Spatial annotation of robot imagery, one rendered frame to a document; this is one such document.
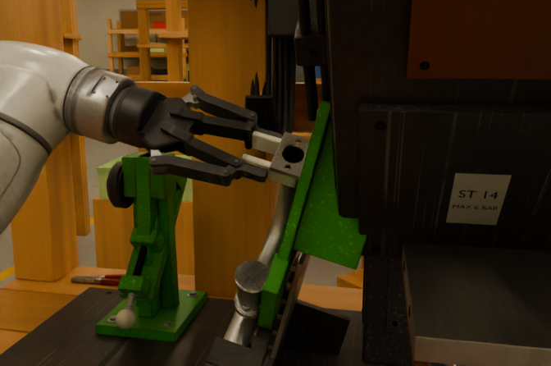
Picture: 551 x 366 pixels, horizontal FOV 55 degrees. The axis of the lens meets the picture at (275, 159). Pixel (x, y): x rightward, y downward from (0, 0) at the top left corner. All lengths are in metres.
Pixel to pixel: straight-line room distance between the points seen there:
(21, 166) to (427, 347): 0.49
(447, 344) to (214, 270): 0.68
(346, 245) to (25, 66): 0.44
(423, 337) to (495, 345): 0.04
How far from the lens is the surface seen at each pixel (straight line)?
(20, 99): 0.69
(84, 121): 0.68
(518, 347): 0.39
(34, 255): 1.17
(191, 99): 0.69
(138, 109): 0.65
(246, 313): 0.62
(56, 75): 0.70
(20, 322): 1.02
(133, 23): 11.39
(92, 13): 11.78
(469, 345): 0.38
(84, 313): 0.97
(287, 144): 0.62
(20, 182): 0.68
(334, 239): 0.55
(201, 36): 0.94
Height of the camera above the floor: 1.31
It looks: 10 degrees down
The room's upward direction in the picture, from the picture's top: straight up
